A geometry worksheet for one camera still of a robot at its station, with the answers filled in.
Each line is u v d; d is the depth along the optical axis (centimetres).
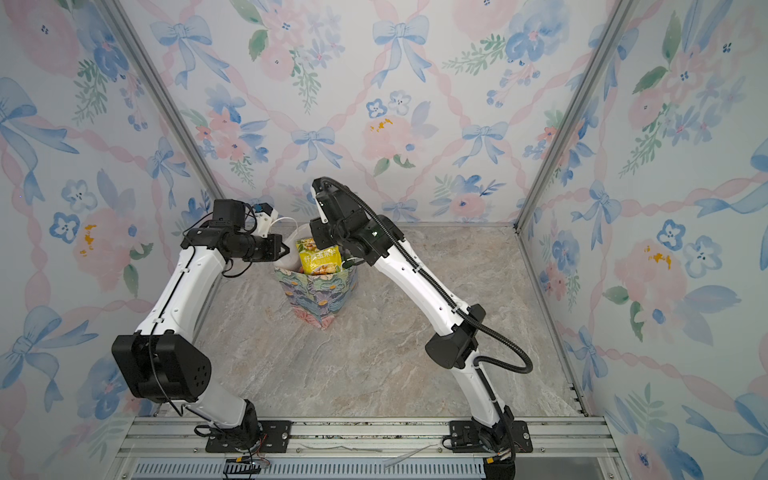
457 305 50
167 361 43
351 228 53
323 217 63
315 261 79
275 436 75
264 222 75
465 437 73
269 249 72
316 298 80
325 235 64
